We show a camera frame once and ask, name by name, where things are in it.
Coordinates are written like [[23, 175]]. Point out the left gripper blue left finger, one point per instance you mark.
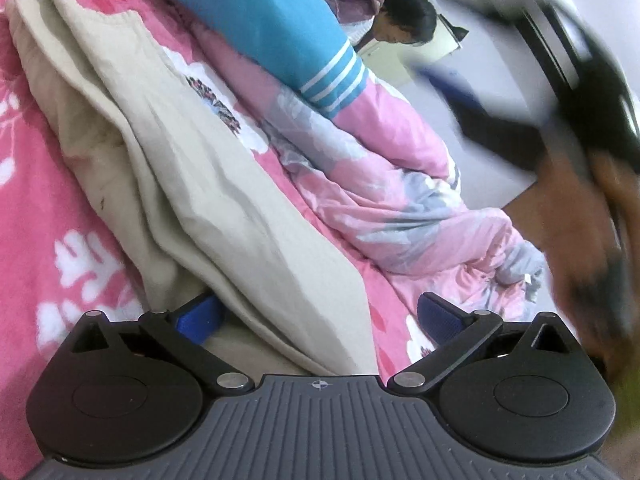
[[181, 335]]

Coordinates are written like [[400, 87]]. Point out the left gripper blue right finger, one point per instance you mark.
[[459, 337]]

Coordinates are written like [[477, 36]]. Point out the beige khaki trousers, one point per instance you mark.
[[183, 197]]

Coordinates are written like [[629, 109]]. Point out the person's right hand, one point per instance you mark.
[[578, 240]]

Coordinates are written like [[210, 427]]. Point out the pink floral fleece bedsheet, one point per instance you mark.
[[59, 260]]

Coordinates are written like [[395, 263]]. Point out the pink grey floral duvet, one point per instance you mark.
[[415, 228]]

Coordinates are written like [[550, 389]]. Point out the child in maroon jacket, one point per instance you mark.
[[411, 22]]

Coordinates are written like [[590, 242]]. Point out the blue pink striped pillow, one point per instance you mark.
[[301, 43]]

